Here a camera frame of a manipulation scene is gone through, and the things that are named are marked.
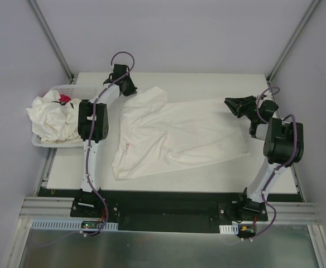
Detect white cable duct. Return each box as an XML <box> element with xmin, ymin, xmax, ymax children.
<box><xmin>31</xmin><ymin>219</ymin><xmax>118</xmax><ymax>231</ymax></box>
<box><xmin>219</xmin><ymin>224</ymin><xmax>239</xmax><ymax>235</ymax></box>

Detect left aluminium frame post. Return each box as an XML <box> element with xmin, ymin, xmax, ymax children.
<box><xmin>26</xmin><ymin>0</ymin><xmax>74</xmax><ymax>83</ymax></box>

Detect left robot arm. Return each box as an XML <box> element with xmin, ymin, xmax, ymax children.
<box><xmin>78</xmin><ymin>64</ymin><xmax>137</xmax><ymax>193</ymax></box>

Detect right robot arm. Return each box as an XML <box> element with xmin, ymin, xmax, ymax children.
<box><xmin>224</xmin><ymin>96</ymin><xmax>304</xmax><ymax>221</ymax></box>

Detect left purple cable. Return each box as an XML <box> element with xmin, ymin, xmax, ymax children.
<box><xmin>86</xmin><ymin>52</ymin><xmax>136</xmax><ymax>202</ymax></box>

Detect white red-print t-shirt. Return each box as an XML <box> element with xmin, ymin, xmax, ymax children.
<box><xmin>112</xmin><ymin>87</ymin><xmax>250</xmax><ymax>180</ymax></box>

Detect aluminium frame post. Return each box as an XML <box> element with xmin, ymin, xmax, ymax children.
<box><xmin>266</xmin><ymin>0</ymin><xmax>323</xmax><ymax>85</ymax></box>
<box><xmin>26</xmin><ymin>0</ymin><xmax>74</xmax><ymax>83</ymax></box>

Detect pink t-shirt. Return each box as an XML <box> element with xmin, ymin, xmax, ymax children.
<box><xmin>59</xmin><ymin>94</ymin><xmax>71</xmax><ymax>103</ymax></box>

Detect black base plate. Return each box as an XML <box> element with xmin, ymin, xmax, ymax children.
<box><xmin>70</xmin><ymin>190</ymin><xmax>268</xmax><ymax>233</ymax></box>

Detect aluminium front rail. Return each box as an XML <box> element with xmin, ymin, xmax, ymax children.
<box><xmin>20</xmin><ymin>197</ymin><xmax>322</xmax><ymax>225</ymax></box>

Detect right aluminium frame post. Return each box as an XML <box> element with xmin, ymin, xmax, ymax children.
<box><xmin>266</xmin><ymin>0</ymin><xmax>323</xmax><ymax>85</ymax></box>

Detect white plastic laundry basket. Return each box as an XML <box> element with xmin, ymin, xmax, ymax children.
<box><xmin>32</xmin><ymin>84</ymin><xmax>98</xmax><ymax>148</ymax></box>

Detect white t-shirt pile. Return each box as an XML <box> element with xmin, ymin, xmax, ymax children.
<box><xmin>26</xmin><ymin>90</ymin><xmax>81</xmax><ymax>144</ymax></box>

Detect left white cable duct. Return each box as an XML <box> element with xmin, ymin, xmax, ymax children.
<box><xmin>31</xmin><ymin>219</ymin><xmax>118</xmax><ymax>231</ymax></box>

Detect right white cable duct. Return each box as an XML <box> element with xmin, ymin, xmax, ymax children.
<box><xmin>219</xmin><ymin>224</ymin><xmax>239</xmax><ymax>235</ymax></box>

